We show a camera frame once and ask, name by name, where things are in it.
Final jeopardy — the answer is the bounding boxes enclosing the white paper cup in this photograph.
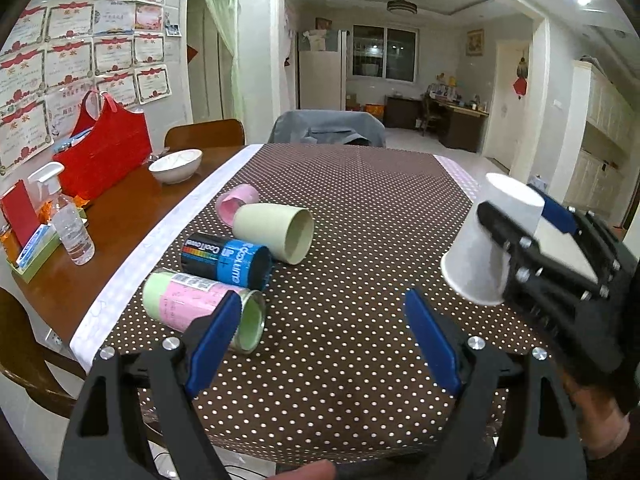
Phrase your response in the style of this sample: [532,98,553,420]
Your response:
[440,172,544,306]

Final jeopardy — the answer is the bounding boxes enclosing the pink plastic cup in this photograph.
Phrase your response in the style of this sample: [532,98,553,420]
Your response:
[215,184,260,226]

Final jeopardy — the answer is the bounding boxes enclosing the light green plastic cup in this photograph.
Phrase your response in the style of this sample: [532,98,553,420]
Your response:
[232,203,314,266]

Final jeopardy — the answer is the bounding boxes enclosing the right hand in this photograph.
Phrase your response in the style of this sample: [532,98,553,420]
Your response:
[561,370,630,460]

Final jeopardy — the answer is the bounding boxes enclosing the left hand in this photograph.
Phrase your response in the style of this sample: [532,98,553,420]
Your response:
[268,460,336,480]

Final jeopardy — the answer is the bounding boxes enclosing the light blue trash bin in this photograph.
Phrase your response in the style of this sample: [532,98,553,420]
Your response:
[529,174,548,192]

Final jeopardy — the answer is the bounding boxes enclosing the pink checkered tablecloth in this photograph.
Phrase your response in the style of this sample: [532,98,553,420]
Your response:
[435,155,480,204]

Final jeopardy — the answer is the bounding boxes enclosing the white strip table runner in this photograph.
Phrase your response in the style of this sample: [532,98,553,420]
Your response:
[70,144,262,370]

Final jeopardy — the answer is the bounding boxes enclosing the pink green glass jar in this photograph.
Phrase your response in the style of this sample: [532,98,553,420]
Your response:
[142,269,267,354]

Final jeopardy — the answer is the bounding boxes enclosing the near wooden chair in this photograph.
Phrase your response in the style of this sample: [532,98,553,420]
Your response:
[0,289,86,418]

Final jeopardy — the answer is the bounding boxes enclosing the wooden chair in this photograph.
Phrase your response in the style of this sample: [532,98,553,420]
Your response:
[0,289,86,418]
[164,119,245,151]

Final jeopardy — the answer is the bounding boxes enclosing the dark wooden desk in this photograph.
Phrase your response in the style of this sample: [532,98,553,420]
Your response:
[383,96,489,153]

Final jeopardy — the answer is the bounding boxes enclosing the clear spray bottle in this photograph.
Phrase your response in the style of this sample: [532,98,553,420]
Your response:
[28,162,94,266]

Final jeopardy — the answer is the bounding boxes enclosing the black blue towel can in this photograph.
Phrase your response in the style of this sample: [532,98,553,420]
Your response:
[180,232,272,290]

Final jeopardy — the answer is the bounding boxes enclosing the green tray organizer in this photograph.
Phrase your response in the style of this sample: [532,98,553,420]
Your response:
[9,233,60,284]

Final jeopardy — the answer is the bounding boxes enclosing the brown polka dot tablecloth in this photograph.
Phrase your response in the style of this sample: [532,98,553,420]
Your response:
[98,142,551,466]

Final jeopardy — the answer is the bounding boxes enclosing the red envelope box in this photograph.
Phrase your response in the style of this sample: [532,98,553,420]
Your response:
[1,180,40,247]

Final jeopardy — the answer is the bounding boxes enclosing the window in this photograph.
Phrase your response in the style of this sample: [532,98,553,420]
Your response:
[352,25,418,82]

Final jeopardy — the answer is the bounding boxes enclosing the white ceramic bowl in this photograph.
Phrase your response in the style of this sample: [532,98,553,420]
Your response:
[149,148,203,184]

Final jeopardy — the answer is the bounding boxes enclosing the grey covered chair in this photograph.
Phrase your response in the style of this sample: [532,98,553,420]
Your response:
[268,110,386,148]

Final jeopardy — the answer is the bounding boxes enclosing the ceiling lamp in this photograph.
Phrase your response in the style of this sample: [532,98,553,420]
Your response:
[386,0,418,15]

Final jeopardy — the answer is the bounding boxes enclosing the red gift bag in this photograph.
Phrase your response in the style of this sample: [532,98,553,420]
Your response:
[52,90,152,200]

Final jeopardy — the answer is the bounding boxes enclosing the white refrigerator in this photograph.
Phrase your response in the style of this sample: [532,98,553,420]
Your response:
[297,29,348,110]

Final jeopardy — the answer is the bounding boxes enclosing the wooden chair back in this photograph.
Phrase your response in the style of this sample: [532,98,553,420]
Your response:
[164,119,245,151]

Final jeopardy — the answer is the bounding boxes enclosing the green door curtain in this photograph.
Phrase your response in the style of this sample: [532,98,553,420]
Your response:
[205,0,244,122]

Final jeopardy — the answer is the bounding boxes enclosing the framed picture on wall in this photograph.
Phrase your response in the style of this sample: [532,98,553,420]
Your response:
[465,28,485,56]

